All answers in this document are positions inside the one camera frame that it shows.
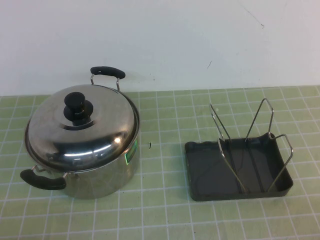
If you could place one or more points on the steel pot lid black knob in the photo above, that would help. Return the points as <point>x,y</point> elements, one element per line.
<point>100,140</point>

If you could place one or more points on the stainless steel cooking pot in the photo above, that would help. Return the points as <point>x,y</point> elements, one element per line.
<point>100,180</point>

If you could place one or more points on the dark grey drip tray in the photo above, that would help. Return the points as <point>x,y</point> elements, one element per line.
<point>207,172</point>

